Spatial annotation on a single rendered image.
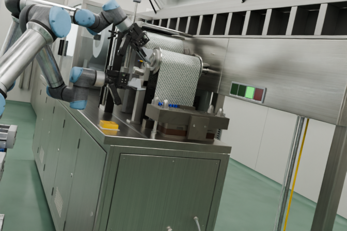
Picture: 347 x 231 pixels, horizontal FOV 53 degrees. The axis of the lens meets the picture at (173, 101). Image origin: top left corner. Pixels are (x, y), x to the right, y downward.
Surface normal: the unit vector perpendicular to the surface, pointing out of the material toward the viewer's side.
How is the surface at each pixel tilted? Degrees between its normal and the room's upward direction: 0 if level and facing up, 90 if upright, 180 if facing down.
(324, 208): 90
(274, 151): 90
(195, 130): 90
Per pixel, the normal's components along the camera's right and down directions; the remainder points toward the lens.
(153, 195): 0.44, 0.17
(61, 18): 0.93, 0.11
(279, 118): -0.87, -0.13
